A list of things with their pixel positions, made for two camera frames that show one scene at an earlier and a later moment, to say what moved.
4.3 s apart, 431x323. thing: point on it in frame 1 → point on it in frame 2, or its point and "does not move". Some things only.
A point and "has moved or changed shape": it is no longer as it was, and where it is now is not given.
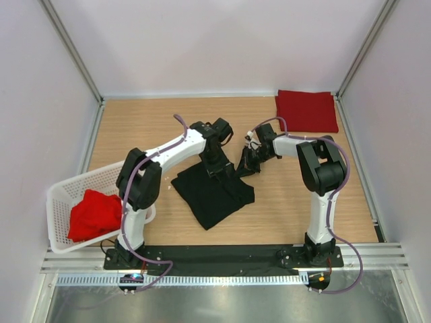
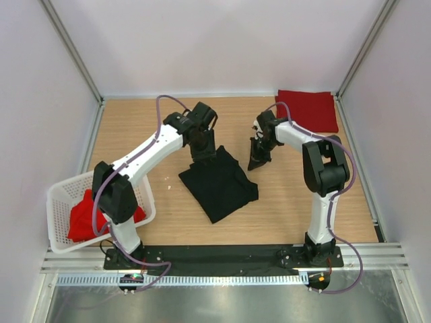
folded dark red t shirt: [306, 111] does not move
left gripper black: [224, 164] → [209, 153]
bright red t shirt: [94, 216] does not move
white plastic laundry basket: [60, 195] does not move
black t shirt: [211, 199] has moved or changed shape
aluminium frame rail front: [379, 258] does not move
